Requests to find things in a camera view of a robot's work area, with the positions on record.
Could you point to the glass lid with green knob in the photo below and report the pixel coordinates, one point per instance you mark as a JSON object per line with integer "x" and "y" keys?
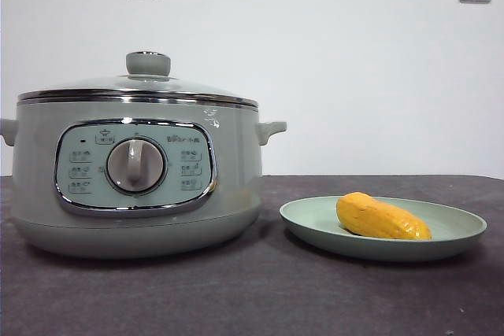
{"x": 148, "y": 63}

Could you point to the pale green round plate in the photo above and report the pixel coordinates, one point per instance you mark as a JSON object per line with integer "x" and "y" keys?
{"x": 393, "y": 250}

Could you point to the pale green electric steamer pot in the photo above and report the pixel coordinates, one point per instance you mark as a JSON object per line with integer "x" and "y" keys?
{"x": 236, "y": 163}

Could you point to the yellow corn cob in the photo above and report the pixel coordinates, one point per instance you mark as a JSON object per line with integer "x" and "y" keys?
{"x": 382, "y": 218}

